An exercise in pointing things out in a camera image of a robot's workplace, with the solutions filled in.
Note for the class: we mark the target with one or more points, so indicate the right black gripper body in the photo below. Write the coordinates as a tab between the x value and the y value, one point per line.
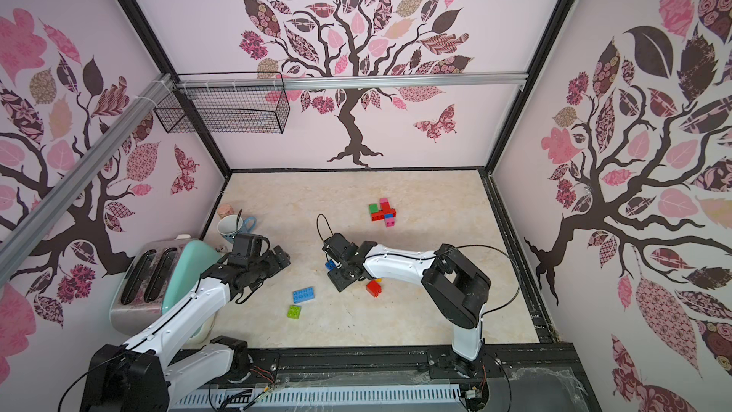
340	266

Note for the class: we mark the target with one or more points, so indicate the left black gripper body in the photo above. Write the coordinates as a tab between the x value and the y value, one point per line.
264	268

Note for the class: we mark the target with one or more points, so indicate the light blue long brick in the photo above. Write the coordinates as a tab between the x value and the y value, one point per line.
303	295

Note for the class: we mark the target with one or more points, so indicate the red long brick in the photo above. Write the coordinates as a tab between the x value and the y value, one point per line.
380	215

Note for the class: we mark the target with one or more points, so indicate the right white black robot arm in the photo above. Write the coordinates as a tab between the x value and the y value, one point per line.
459	289

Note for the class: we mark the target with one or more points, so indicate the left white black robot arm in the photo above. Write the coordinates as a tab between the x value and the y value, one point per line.
143	374

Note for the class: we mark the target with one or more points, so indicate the blue floral mug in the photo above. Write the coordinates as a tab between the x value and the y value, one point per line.
232	225

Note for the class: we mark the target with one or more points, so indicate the lime square brick front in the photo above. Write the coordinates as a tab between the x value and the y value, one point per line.
294	312

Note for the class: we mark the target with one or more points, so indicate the small pink cup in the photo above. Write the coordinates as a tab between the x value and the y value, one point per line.
225	210

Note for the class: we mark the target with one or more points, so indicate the mint chrome toaster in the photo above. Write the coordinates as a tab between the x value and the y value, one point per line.
161	275

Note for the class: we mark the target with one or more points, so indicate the black wire basket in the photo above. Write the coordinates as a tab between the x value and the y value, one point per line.
245	103

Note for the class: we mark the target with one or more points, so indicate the white slotted cable duct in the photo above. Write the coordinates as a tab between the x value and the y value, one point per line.
336	398

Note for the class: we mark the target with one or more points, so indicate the aluminium frame rail back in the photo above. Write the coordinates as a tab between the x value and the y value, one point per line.
358	82

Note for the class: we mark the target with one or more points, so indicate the aluminium frame rail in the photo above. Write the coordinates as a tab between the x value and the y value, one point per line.
20	243
358	82

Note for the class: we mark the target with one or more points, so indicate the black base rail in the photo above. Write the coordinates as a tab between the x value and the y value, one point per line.
437	362

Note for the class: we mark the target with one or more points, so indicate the aluminium frame rail left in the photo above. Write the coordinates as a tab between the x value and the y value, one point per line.
20	243

